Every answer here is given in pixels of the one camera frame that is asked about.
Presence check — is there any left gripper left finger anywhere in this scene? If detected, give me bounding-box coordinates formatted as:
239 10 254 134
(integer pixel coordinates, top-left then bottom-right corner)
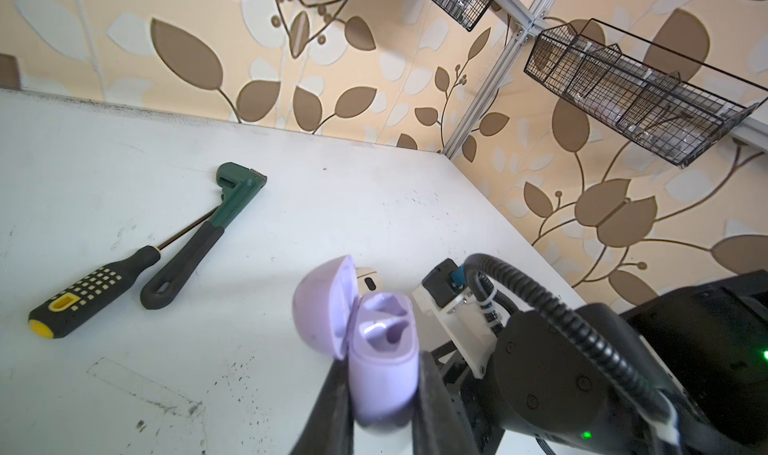
291 360 354 455

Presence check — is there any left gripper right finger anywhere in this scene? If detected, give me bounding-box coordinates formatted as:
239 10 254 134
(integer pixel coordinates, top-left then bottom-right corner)
411 351 478 455

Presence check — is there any purple round charging case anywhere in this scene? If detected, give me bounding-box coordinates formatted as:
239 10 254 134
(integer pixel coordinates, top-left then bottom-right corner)
292 255 420 431

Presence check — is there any cream earbud charging case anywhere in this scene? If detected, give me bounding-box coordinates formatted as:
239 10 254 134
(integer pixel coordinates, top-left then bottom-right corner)
356 267 382 297

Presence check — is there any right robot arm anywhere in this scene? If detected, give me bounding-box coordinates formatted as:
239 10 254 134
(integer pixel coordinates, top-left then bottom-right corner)
463 254 767 454

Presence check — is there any green pipe wrench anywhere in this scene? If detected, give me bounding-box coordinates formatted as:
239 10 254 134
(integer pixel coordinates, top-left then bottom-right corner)
140 162 268 310

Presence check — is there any black yellow screwdriver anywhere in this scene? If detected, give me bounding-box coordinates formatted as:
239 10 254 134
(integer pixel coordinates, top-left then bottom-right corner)
28 207 217 339

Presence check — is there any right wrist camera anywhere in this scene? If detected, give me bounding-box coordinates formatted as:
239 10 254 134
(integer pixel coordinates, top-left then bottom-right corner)
412 258 502 379

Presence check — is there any right wire basket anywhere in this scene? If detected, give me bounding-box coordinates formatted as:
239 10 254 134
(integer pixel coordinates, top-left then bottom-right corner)
524 18 767 169

